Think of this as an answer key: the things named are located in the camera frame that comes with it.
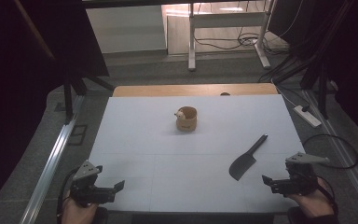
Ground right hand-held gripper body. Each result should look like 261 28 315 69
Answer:
271 151 331 197

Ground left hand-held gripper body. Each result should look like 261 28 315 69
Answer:
69 160 117 208

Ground black cleaver knife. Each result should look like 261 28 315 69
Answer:
228 133 269 182

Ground tan cup with chick figure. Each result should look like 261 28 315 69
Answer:
173 105 199 133

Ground person's left hand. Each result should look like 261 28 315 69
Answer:
61 189 99 224

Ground person's right hand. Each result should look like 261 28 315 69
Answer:
287 179 336 219

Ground white table mat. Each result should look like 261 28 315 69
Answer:
87 94 306 215

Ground dark floor outlet plate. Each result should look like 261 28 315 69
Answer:
53 101 68 113
66 123 89 147

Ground white power strip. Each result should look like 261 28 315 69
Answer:
293 105 323 129

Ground black metal stand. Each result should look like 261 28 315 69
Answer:
62 73 116 126
257 50 332 121

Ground black curtain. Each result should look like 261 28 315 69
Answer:
268 0 358 147
0 0 110 220

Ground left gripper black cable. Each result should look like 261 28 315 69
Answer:
56 167 79 224

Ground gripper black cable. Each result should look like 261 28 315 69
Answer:
56 167 79 224
316 175 339 216

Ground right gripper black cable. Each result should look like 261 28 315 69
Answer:
316 175 339 216

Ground aluminium rail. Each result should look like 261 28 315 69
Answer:
19 94 86 224
302 89 358 220

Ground black looped cable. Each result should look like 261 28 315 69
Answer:
302 133 358 171

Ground white power cable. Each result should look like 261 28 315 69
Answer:
270 78 300 108

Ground tangled black floor cables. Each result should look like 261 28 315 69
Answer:
195 30 291 56

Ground white desk frame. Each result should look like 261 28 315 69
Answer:
187 0 276 72

